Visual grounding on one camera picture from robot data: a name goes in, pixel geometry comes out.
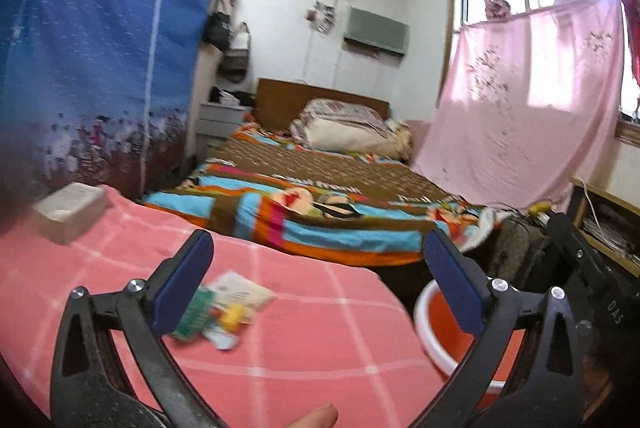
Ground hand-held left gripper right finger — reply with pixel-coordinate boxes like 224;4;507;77
415;228;586;428

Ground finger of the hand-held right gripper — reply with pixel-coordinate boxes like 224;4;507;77
546;211;598;279

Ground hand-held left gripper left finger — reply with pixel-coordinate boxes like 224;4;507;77
50;229;226;428

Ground orange plastic bucket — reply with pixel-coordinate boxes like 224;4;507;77
414;281;528;396

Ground cream snack packet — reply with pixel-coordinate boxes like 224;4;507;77
207;271;278;324

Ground white labelled packet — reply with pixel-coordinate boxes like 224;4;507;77
202;325;241;351

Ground person's left hand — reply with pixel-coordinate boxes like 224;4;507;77
286;403;340;428

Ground stack of papers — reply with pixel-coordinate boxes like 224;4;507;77
582;208;640;259

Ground wooden desk shelf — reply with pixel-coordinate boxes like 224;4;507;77
567;178;640;279

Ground pink checked blanket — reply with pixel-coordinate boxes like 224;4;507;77
0;188;451;428

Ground beige cardboard box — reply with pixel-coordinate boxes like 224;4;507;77
32;182;113;245

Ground pink floral hanging sheet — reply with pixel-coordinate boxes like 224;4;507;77
410;0;626;211

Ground yellow crumpled cloth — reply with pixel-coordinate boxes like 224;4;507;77
382;119;413;159

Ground colourful patterned bedsheet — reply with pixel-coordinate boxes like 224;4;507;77
142;121;506;266

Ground white bedside cabinet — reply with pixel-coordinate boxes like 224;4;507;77
195;101;253;154

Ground beige pillows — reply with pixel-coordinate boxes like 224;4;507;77
302;118;401;154

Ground black and white clothes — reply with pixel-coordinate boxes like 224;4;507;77
209;86;256;106

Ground wooden bed headboard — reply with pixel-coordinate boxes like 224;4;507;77
256;78;391;131

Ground floral pillow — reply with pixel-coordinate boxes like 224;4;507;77
292;98;386;134

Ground grey hanging bag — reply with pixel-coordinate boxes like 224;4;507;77
220;22;252;83

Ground black hanging bag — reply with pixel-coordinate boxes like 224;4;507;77
202;0;233;52

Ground blue dotted wardrobe cover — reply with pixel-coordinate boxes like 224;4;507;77
0;0;216;209

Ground white charging cable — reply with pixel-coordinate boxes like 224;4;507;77
582;182;601;219

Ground green cloth covered wall unit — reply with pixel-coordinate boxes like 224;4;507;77
343;6;410;56

